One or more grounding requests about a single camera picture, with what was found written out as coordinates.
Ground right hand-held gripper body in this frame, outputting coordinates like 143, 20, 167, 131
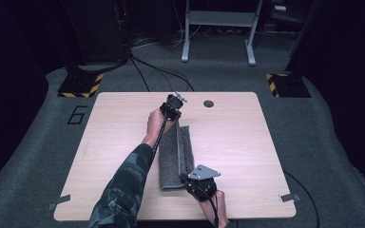
184, 163, 222, 202

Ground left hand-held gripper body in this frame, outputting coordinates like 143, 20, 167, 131
159, 91, 188, 123

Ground grey towel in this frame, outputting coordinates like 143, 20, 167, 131
158, 121, 196, 191

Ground person's left hand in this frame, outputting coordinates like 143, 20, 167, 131
143, 108, 176, 145

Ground person's right hand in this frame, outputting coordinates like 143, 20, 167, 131
198, 190, 228, 228

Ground grey tape strip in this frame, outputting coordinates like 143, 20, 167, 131
47, 194, 72, 212
278, 193, 301, 203

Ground dark equipment cabinet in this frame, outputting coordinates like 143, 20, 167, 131
61, 0, 131, 67

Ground dark device with white label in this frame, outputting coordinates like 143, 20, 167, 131
269, 0, 299, 24

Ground right hand-held gripper cable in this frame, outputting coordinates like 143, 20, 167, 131
202, 185, 221, 228

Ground hand-held gripper cable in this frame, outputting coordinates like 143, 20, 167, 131
150, 116, 169, 160
202, 185, 221, 228

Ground left hand-held gripper cable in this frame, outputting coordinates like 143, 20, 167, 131
150, 116, 169, 160

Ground black floor cable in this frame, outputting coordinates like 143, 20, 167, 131
282, 170, 321, 228
131, 55, 196, 93
128, 56, 151, 93

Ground white floor cables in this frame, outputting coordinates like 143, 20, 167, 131
131, 0, 203, 50

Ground black yellow striped base plate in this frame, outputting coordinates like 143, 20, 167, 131
57, 72, 106, 99
264, 72, 312, 99

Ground white metal stand frame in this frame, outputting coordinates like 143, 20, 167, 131
181, 0, 264, 67

